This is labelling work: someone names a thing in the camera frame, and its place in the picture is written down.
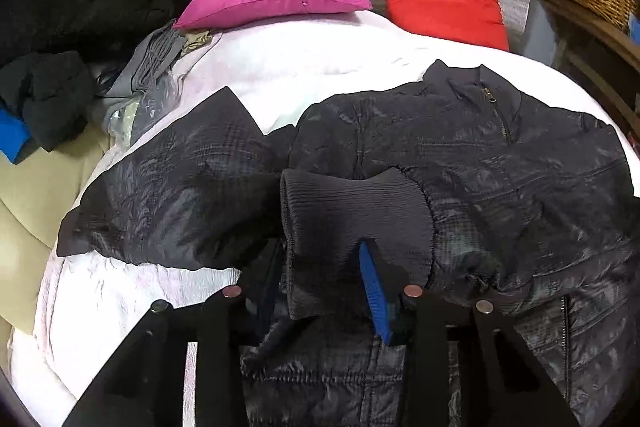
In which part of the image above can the dark crumpled garment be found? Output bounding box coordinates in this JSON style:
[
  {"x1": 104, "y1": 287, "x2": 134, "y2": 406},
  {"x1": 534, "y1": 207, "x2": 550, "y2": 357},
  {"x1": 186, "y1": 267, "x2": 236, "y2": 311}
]
[{"x1": 0, "y1": 51, "x2": 97, "y2": 152}]

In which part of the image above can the clear plastic bag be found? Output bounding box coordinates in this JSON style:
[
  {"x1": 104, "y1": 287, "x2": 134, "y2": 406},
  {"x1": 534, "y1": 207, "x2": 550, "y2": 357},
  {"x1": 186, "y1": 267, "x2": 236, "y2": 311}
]
[{"x1": 107, "y1": 72, "x2": 193, "y2": 150}]

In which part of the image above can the wooden shelf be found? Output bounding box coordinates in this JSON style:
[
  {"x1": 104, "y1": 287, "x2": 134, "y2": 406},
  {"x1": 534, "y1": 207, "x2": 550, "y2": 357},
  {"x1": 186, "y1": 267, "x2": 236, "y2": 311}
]
[{"x1": 534, "y1": 0, "x2": 640, "y2": 140}]

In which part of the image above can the pile of dark clothes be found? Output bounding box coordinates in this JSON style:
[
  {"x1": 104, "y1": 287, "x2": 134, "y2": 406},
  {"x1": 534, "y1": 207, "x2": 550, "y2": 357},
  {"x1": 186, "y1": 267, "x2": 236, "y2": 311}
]
[{"x1": 0, "y1": 0, "x2": 175, "y2": 68}]

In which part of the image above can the beige sheet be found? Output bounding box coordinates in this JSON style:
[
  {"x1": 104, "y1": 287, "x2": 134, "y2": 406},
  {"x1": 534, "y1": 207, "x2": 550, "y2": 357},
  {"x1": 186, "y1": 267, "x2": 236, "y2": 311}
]
[{"x1": 0, "y1": 132, "x2": 115, "y2": 333}]

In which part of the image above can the grey garment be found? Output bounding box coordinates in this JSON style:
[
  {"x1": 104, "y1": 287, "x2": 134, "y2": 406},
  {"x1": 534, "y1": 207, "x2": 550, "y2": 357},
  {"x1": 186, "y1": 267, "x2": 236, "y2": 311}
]
[{"x1": 97, "y1": 21, "x2": 187, "y2": 108}]

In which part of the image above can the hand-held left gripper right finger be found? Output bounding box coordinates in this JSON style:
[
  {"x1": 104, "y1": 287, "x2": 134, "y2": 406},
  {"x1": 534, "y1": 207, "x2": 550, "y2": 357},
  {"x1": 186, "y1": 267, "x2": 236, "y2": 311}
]
[{"x1": 359, "y1": 242, "x2": 583, "y2": 427}]

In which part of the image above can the white fleece blanket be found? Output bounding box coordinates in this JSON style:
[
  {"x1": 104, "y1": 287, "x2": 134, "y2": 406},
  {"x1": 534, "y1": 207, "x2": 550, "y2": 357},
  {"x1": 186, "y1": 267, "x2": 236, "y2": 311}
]
[{"x1": 7, "y1": 9, "x2": 636, "y2": 427}]

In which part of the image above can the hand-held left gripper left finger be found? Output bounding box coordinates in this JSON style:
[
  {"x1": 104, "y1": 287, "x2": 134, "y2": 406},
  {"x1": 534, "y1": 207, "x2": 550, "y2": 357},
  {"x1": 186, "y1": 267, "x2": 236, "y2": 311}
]
[{"x1": 64, "y1": 285, "x2": 247, "y2": 427}]

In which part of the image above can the bright blue cloth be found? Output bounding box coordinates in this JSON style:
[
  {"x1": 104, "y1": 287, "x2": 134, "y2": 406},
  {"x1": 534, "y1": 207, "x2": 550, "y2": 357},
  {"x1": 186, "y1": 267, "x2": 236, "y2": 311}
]
[{"x1": 0, "y1": 107, "x2": 32, "y2": 164}]

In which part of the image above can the black quilted jacket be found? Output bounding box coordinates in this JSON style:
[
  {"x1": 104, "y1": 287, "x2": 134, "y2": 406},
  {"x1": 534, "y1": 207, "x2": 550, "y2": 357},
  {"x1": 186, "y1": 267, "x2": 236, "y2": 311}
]
[{"x1": 56, "y1": 59, "x2": 640, "y2": 427}]

